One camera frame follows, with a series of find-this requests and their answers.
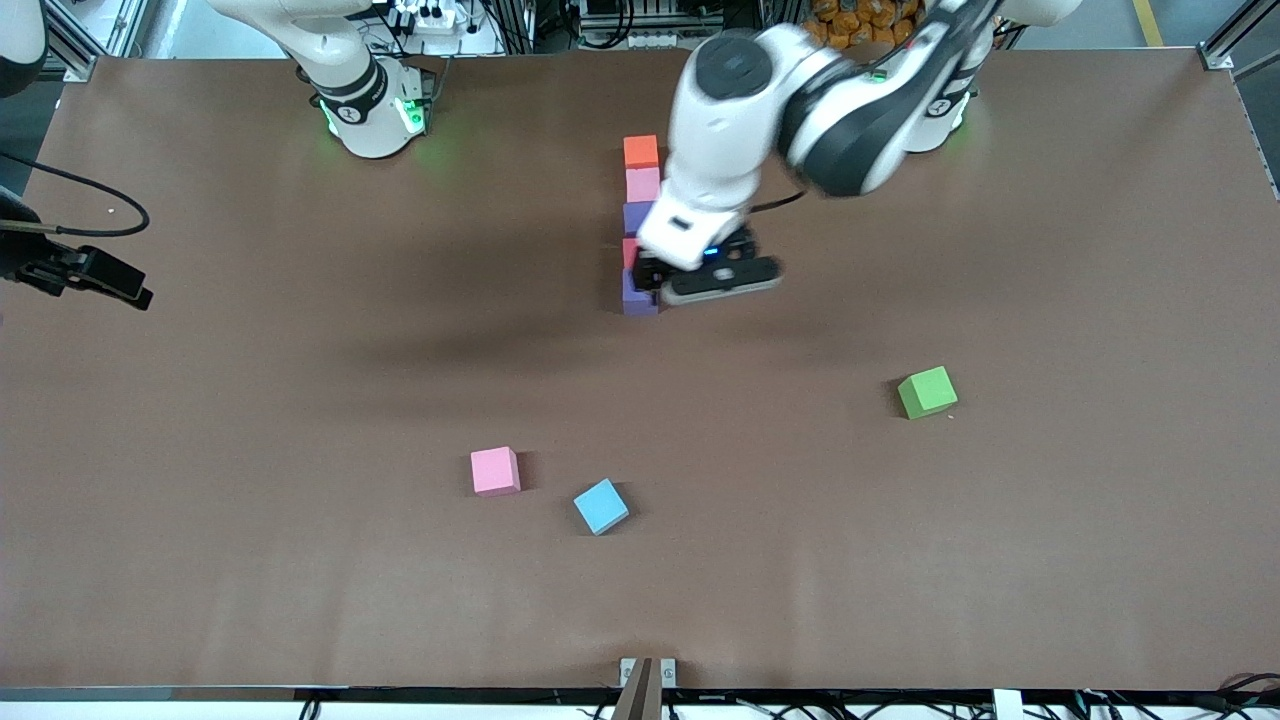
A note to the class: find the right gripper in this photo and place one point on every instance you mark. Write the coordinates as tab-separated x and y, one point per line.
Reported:
28	262

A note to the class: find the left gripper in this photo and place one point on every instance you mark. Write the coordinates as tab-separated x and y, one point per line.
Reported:
648	269

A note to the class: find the purple foam cube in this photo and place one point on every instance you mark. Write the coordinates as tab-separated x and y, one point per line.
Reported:
638	302
636	218

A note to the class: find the reddish pink foam cube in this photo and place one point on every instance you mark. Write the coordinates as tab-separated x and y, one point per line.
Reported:
629	252

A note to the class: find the light pink foam cube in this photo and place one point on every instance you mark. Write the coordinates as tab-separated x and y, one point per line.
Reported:
495	471
642	185

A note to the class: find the orange foam cube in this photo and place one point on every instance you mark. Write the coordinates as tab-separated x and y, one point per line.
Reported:
641	152

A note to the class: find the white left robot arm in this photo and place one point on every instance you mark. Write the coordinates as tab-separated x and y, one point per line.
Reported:
730	130

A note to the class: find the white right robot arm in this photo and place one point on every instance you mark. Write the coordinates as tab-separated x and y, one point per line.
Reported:
365	120

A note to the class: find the blue foam cube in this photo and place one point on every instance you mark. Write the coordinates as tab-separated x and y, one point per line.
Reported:
601	506

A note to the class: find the green foam cube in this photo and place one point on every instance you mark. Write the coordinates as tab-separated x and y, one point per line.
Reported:
927	392

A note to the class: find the orange snack bag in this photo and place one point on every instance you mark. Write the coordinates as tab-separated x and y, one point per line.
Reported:
860	20

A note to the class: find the white power strip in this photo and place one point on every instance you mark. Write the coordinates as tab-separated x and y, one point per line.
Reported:
430	14

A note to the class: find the aluminium frame profile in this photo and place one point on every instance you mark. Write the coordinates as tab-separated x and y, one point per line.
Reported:
1235	40
95	40

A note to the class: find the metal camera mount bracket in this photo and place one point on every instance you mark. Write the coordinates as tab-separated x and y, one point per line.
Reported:
647	690

